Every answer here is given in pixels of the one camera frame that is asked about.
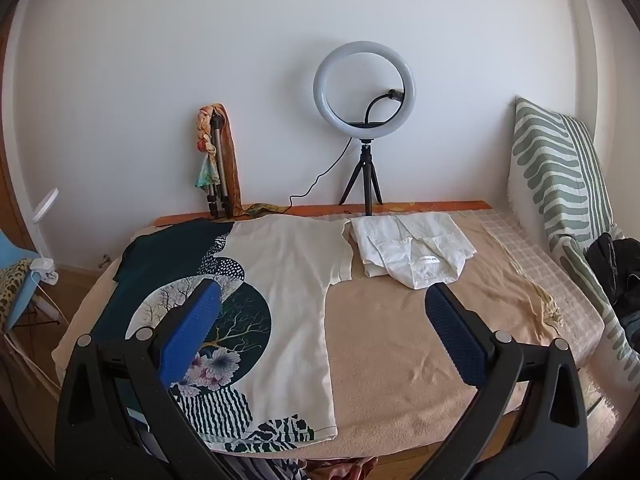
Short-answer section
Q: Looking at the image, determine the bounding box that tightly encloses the dark striped cloth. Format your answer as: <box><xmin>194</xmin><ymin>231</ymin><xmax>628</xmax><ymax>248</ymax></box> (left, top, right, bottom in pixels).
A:
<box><xmin>215</xmin><ymin>452</ymin><xmax>381</xmax><ymax>480</ymax></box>

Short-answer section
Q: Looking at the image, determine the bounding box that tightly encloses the dark green patterned pillowcase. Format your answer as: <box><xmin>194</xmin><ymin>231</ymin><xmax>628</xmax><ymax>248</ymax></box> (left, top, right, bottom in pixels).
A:
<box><xmin>92</xmin><ymin>214</ymin><xmax>353</xmax><ymax>453</ymax></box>

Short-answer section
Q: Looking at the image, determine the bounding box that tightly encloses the white round lamp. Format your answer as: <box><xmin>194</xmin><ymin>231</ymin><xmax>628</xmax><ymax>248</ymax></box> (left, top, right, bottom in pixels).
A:
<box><xmin>27</xmin><ymin>187</ymin><xmax>73</xmax><ymax>328</ymax></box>

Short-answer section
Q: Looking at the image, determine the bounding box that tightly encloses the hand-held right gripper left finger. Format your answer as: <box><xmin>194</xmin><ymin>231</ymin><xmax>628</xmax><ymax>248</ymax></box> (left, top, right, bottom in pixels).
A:
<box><xmin>55</xmin><ymin>277</ymin><xmax>223</xmax><ymax>480</ymax></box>

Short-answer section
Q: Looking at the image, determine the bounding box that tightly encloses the orange bedsheet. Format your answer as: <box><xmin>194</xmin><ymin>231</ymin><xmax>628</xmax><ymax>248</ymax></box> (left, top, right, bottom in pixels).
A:
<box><xmin>155</xmin><ymin>200</ymin><xmax>493</xmax><ymax>228</ymax></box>

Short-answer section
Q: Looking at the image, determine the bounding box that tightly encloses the leopard print cloth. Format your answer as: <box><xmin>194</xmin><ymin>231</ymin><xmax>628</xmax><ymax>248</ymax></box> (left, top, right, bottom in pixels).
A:
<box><xmin>0</xmin><ymin>265</ymin><xmax>36</xmax><ymax>331</ymax></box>

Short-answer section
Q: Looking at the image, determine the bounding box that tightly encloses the black bag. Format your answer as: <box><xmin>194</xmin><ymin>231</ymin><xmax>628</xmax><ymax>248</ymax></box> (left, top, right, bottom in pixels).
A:
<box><xmin>584</xmin><ymin>232</ymin><xmax>640</xmax><ymax>316</ymax></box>

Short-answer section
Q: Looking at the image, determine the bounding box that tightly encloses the colourful patterned scarf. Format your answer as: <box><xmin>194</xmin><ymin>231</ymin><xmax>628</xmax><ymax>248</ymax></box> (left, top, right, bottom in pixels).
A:
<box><xmin>192</xmin><ymin>106</ymin><xmax>223</xmax><ymax>192</ymax></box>

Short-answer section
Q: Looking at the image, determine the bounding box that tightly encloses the beige blanket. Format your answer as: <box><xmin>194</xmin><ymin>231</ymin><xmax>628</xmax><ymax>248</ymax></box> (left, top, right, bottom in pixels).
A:
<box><xmin>52</xmin><ymin>210</ymin><xmax>566</xmax><ymax>463</ymax></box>

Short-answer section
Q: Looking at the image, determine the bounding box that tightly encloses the orange scarf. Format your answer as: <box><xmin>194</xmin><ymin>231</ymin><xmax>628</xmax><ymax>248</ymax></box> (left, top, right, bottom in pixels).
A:
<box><xmin>212</xmin><ymin>103</ymin><xmax>288</xmax><ymax>217</ymax></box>

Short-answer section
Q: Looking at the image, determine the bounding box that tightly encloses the black power cable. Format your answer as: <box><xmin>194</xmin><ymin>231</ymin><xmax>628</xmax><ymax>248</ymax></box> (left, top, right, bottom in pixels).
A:
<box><xmin>289</xmin><ymin>137</ymin><xmax>353</xmax><ymax>208</ymax></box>

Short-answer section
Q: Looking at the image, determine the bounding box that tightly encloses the green striped pillow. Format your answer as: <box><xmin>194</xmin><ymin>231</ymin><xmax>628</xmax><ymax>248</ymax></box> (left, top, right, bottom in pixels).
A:
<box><xmin>507</xmin><ymin>97</ymin><xmax>640</xmax><ymax>391</ymax></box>

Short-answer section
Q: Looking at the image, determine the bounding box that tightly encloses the white ring light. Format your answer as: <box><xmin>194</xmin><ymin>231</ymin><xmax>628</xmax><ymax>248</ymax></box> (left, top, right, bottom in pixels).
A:
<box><xmin>313</xmin><ymin>42</ymin><xmax>416</xmax><ymax>128</ymax></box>

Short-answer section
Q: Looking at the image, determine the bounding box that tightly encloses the blue chair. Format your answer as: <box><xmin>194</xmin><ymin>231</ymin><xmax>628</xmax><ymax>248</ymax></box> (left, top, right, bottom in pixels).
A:
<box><xmin>0</xmin><ymin>230</ymin><xmax>41</xmax><ymax>331</ymax></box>

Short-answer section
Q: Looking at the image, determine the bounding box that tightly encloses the black mini tripod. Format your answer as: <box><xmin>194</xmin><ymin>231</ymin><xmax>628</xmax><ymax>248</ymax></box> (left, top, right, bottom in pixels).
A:
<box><xmin>339</xmin><ymin>139</ymin><xmax>385</xmax><ymax>217</ymax></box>

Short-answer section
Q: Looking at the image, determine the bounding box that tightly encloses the silver folded tripod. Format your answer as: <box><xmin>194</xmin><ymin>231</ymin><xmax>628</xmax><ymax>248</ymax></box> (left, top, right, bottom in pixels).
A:
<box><xmin>206</xmin><ymin>114</ymin><xmax>235</xmax><ymax>220</ymax></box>

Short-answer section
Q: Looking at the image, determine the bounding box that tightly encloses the folded white shirt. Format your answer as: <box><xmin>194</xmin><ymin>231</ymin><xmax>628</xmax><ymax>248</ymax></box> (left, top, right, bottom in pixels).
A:
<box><xmin>348</xmin><ymin>214</ymin><xmax>477</xmax><ymax>291</ymax></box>

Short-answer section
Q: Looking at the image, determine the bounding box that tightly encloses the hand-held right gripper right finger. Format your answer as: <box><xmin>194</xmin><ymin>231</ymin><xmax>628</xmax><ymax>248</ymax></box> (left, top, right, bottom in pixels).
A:
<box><xmin>415</xmin><ymin>282</ymin><xmax>588</xmax><ymax>480</ymax></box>

